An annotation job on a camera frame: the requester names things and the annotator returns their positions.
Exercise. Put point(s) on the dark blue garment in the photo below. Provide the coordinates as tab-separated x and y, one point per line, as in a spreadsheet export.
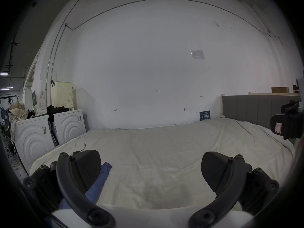
97	185

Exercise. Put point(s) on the white washing machine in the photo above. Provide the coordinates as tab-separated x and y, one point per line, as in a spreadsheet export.
70	127
30	139

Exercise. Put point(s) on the bed with beige sheet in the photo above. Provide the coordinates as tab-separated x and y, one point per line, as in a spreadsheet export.
154	163

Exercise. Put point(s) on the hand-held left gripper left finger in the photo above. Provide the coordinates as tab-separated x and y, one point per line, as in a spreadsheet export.
68	186

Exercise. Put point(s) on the white paper notice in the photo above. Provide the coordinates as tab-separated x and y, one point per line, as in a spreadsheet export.
197	54

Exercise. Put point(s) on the grey padded headboard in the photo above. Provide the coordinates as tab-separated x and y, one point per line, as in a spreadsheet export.
247	108

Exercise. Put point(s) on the dark blue card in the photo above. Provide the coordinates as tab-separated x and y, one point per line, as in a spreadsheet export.
205	116

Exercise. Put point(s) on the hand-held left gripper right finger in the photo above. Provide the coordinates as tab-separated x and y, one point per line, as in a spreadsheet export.
234	184

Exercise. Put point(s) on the brown cardboard carton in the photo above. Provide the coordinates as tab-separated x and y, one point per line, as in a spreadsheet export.
280	90

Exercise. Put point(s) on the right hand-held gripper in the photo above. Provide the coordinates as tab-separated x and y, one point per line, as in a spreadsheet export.
301	106

